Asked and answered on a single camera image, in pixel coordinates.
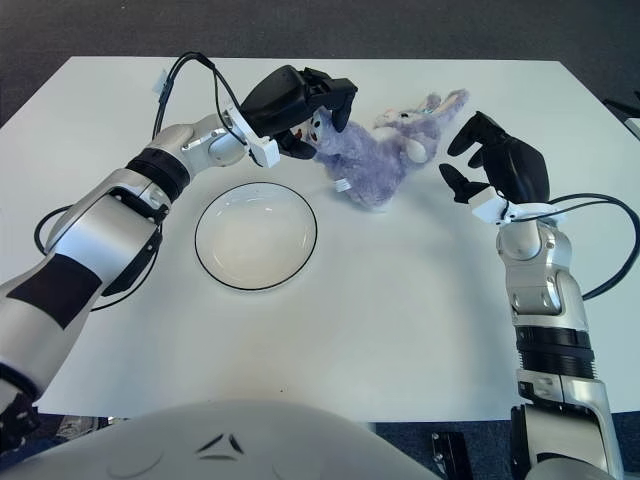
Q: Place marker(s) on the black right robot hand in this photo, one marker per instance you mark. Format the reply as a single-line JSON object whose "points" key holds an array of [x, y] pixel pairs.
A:
{"points": [[520, 165]]}

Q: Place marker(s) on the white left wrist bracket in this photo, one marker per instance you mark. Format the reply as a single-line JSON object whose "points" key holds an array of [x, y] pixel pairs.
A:
{"points": [[265, 152]]}

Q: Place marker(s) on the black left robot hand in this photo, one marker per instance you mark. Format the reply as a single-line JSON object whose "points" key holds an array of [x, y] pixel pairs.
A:
{"points": [[275, 100]]}

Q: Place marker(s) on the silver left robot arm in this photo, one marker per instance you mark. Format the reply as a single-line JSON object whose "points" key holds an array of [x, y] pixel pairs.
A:
{"points": [[100, 225]]}

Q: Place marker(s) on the white furniture edge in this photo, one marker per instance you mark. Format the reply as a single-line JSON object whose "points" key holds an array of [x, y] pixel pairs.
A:
{"points": [[635, 129]]}

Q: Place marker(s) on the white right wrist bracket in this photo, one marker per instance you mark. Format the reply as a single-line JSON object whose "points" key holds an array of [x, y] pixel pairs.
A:
{"points": [[492, 207]]}

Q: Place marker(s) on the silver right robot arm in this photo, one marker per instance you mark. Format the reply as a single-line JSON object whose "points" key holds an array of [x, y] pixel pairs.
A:
{"points": [[545, 290]]}

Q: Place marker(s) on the white plate with black rim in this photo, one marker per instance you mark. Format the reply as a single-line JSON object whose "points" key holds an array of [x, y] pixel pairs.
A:
{"points": [[255, 240]]}

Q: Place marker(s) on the purple plush bunny doll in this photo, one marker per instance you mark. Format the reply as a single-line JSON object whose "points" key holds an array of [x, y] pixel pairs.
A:
{"points": [[370, 165]]}

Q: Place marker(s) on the black furniture foot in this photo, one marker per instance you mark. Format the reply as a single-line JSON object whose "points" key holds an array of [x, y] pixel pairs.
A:
{"points": [[622, 107]]}

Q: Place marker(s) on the black metal frame under table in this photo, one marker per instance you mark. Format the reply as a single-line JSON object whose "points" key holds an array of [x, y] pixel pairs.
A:
{"points": [[450, 455]]}

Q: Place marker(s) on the grey robot torso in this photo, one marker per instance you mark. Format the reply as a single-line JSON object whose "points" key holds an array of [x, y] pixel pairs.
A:
{"points": [[225, 450]]}

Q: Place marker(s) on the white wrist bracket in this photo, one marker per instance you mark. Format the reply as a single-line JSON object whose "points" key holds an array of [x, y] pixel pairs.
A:
{"points": [[265, 152], [492, 207]]}

